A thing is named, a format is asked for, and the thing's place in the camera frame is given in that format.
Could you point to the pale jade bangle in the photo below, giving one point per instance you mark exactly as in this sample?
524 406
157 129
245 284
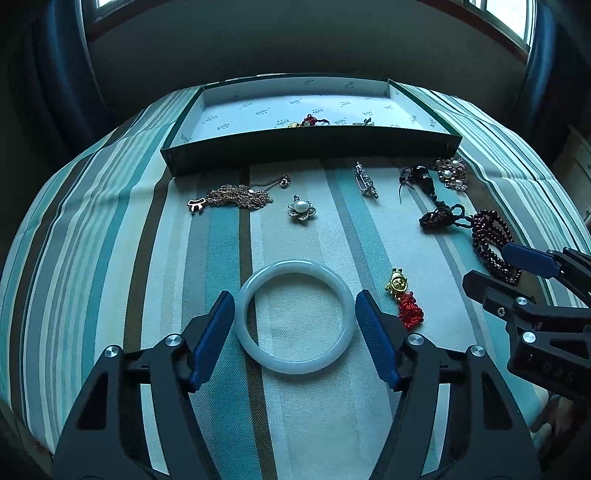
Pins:
242 323

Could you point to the small pearl flower brooch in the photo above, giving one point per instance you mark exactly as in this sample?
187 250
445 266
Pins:
300 206

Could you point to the green box with white lining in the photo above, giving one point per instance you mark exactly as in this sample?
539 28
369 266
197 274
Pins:
277 152

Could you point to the gold figure charm, red knot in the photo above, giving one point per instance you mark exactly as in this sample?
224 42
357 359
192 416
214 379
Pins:
397 284

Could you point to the striped teal bedsheet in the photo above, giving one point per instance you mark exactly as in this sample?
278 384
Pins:
138 277

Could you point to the wooden furniture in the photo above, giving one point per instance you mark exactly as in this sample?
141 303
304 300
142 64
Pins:
575 161

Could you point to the silver rhinestone bar brooch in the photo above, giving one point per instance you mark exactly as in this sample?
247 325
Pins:
364 181

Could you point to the blue curtain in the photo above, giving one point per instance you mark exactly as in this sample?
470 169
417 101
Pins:
64 69
545 69

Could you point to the window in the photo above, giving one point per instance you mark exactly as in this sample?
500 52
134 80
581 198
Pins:
111 7
512 23

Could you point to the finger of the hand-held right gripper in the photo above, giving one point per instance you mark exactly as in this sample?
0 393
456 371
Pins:
489 290
526 258

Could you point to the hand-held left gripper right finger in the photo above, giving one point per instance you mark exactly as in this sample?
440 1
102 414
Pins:
375 341

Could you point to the large pearl rhinestone brooch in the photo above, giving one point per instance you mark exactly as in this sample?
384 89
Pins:
450 175

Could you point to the red knot charm with gold bead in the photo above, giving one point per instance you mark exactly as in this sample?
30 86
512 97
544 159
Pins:
307 121

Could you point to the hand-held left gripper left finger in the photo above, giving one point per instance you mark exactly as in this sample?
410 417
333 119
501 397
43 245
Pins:
212 339

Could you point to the small silver trinket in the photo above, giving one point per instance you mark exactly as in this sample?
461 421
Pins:
364 122

